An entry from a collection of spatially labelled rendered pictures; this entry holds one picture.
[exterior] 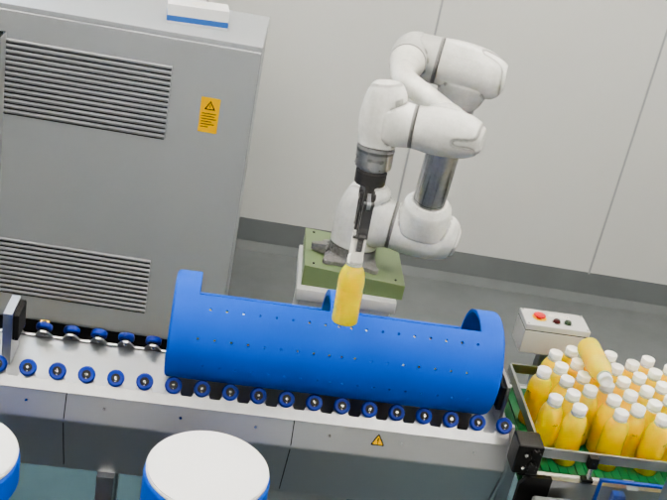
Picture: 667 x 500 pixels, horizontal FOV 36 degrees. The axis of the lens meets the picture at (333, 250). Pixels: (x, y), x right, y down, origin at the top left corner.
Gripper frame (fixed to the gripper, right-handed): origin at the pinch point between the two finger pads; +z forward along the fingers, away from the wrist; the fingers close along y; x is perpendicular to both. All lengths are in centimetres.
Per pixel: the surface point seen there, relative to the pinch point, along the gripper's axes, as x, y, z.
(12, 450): -71, 37, 44
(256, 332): -20.9, -4.0, 28.2
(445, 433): 34, -8, 52
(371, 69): 29, -291, 11
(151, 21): -72, -176, -16
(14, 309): -83, -14, 35
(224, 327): -29.0, -4.0, 27.9
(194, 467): -32, 35, 44
